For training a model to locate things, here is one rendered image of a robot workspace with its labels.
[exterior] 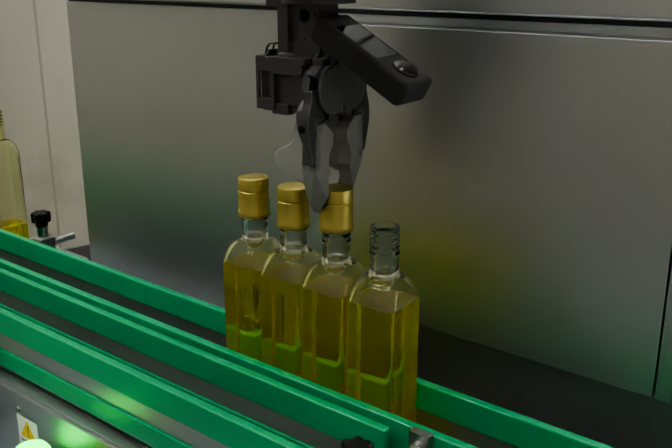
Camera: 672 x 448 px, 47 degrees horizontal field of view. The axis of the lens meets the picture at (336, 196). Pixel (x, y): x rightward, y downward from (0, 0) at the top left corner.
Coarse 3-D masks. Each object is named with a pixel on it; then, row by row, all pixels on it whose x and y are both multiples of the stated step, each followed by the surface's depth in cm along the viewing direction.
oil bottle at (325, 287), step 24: (312, 264) 80; (336, 264) 78; (360, 264) 80; (312, 288) 79; (336, 288) 77; (312, 312) 80; (336, 312) 78; (312, 336) 80; (336, 336) 78; (312, 360) 81; (336, 360) 79; (336, 384) 80
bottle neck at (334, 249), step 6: (324, 234) 78; (330, 234) 78; (342, 234) 78; (348, 234) 78; (324, 240) 78; (330, 240) 78; (336, 240) 78; (342, 240) 78; (348, 240) 78; (324, 246) 79; (330, 246) 78; (336, 246) 78; (342, 246) 78; (348, 246) 79; (324, 252) 79; (330, 252) 78; (336, 252) 78; (342, 252) 78; (348, 252) 79; (324, 258) 79; (330, 258) 78; (336, 258) 78; (342, 258) 78; (348, 258) 79
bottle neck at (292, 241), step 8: (280, 232) 82; (288, 232) 81; (296, 232) 81; (304, 232) 82; (280, 240) 82; (288, 240) 82; (296, 240) 82; (304, 240) 82; (280, 248) 83; (288, 248) 82; (296, 248) 82; (304, 248) 82
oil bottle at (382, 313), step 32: (352, 288) 76; (384, 288) 74; (416, 288) 77; (352, 320) 77; (384, 320) 74; (416, 320) 78; (352, 352) 78; (384, 352) 75; (416, 352) 79; (352, 384) 79; (384, 384) 76; (416, 384) 80
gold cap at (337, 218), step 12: (336, 192) 76; (348, 192) 76; (336, 204) 76; (348, 204) 77; (324, 216) 77; (336, 216) 77; (348, 216) 77; (324, 228) 77; (336, 228) 77; (348, 228) 77
